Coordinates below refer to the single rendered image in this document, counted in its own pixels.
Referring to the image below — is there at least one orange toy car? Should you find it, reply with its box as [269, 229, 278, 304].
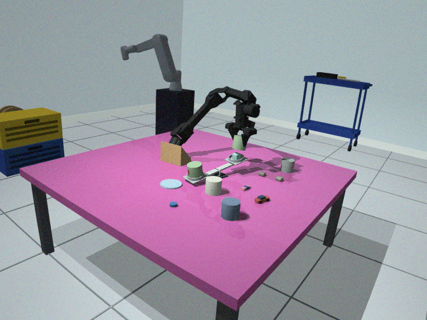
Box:
[255, 195, 269, 203]

